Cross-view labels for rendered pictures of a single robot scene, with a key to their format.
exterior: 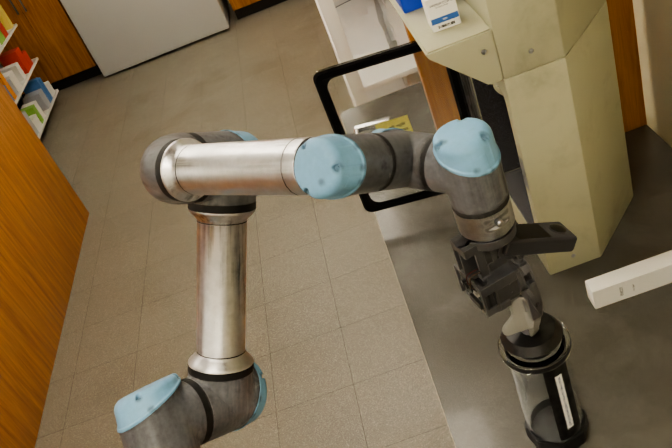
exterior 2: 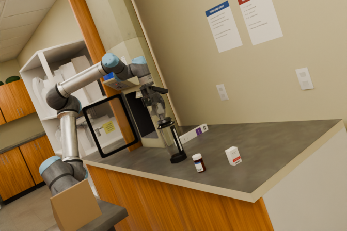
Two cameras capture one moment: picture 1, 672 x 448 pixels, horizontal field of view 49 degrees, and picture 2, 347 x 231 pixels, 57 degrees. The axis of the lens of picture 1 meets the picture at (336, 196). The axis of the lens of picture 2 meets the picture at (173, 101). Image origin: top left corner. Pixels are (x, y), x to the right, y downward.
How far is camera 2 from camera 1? 1.21 m
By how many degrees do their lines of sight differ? 43
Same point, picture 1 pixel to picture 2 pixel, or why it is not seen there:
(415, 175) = (128, 70)
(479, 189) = (144, 67)
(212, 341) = (69, 150)
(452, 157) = (137, 59)
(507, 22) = not seen: hidden behind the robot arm
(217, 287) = (69, 133)
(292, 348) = not seen: outside the picture
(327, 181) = (111, 58)
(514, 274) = (156, 94)
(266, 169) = (92, 68)
